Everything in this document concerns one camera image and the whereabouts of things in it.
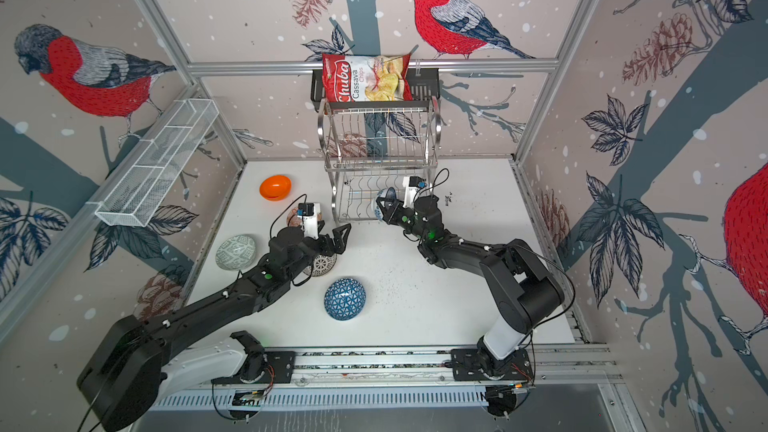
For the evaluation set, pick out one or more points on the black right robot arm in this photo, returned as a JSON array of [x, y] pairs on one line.
[[524, 290]]

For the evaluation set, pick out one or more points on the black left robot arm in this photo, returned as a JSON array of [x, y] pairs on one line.
[[122, 379]]

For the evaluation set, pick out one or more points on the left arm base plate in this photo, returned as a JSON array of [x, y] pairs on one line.
[[271, 367]]

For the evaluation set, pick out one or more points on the white wire mesh shelf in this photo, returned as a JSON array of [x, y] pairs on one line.
[[140, 191]]

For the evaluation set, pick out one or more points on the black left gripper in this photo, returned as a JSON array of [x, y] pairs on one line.
[[339, 243]]

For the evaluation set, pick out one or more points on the blue floral ceramic bowl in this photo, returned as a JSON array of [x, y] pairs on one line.
[[384, 203]]

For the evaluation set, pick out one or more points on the blue geometric upturned bowl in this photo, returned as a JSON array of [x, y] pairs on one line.
[[345, 299]]

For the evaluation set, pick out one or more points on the stainless steel dish rack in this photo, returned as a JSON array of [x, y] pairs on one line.
[[371, 146]]

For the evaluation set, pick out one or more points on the orange plastic bowl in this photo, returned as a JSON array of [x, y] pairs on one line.
[[275, 188]]

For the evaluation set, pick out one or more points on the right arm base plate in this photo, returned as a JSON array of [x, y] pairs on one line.
[[472, 364]]

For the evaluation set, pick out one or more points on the white brown patterned bowl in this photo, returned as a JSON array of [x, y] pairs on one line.
[[322, 265]]

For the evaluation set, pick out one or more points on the black wall basket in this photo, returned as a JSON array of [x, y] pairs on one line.
[[423, 83]]

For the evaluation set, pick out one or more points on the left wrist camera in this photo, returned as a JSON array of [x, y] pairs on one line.
[[309, 215]]

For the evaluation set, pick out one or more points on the red cassava chips bag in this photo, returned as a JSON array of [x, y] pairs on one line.
[[357, 79]]

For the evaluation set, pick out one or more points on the red patterned ceramic bowl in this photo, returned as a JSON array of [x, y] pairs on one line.
[[294, 219]]

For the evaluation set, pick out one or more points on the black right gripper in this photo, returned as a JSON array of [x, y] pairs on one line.
[[395, 212]]

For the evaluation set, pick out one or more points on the green patterned ceramic bowl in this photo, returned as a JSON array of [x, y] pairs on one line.
[[236, 253]]

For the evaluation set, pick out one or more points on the aluminium mounting rail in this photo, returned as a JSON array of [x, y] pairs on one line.
[[393, 366]]

